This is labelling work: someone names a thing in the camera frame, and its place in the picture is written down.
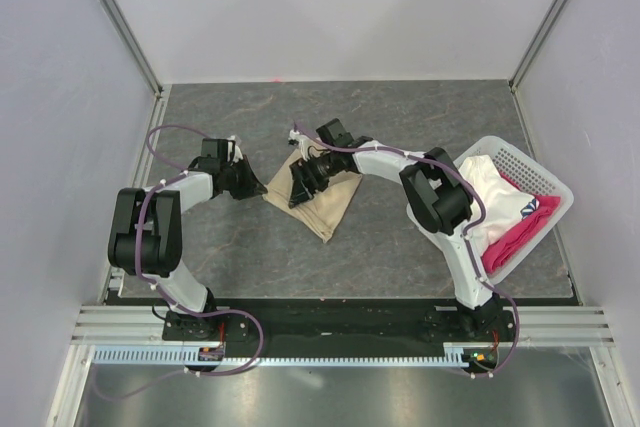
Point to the white plastic basket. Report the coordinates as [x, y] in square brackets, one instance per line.
[526, 175]

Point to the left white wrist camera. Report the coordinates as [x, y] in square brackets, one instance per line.
[234, 152]

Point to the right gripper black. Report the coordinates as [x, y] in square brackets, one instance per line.
[304, 183]

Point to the right aluminium frame post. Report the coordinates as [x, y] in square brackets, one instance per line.
[537, 42]

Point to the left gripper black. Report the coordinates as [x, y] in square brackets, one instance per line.
[251, 186]

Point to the pink cloth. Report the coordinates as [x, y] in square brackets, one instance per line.
[500, 253]

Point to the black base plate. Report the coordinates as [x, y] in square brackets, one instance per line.
[343, 328]

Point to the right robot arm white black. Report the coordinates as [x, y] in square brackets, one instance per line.
[440, 202]

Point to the aluminium frame post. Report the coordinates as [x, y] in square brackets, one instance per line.
[537, 42]
[127, 36]

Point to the beige cloth napkin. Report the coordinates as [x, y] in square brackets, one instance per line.
[325, 211]

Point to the grey slotted cable duct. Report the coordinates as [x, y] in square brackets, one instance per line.
[194, 356]

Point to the left aluminium frame post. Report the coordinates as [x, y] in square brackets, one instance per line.
[127, 36]

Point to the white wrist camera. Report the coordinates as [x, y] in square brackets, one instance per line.
[299, 140]
[234, 152]

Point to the white cloth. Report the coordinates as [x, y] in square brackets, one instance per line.
[506, 206]

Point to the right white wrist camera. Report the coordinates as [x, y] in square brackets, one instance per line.
[299, 140]

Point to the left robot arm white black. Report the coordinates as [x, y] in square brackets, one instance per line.
[146, 239]

